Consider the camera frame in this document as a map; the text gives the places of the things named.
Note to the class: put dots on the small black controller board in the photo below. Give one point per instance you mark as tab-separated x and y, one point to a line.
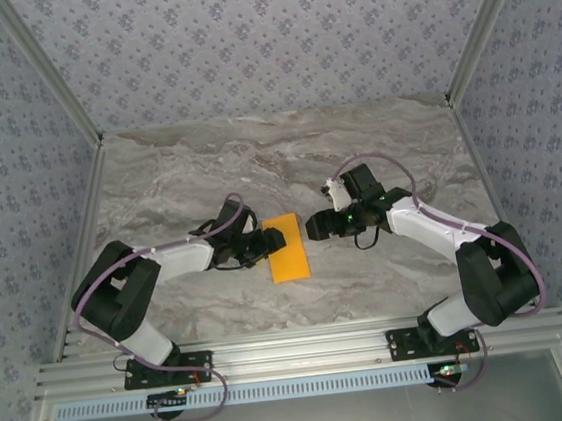
167	401
446	373

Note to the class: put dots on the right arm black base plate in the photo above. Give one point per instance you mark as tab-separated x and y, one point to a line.
401	348

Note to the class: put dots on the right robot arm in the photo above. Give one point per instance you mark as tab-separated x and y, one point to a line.
423	225

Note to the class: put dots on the aluminium table side rail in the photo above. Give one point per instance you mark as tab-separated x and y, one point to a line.
84	241
473	150

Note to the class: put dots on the long aluminium mounting rail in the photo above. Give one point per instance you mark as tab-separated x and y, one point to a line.
296	352

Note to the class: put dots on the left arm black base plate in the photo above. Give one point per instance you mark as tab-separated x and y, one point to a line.
143	378

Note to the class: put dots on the aluminium frame post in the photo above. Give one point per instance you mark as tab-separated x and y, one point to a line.
51	69
482	23

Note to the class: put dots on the orange paper sheet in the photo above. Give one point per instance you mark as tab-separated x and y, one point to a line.
292	264

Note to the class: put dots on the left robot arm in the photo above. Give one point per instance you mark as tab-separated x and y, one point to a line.
185	258

